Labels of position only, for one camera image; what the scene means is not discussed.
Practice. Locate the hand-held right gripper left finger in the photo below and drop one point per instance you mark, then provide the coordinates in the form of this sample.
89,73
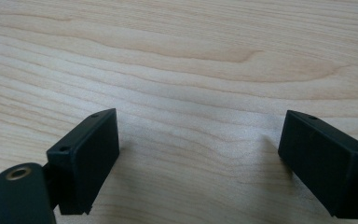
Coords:
87,158

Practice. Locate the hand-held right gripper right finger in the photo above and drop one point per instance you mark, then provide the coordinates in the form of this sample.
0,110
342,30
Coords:
326,161

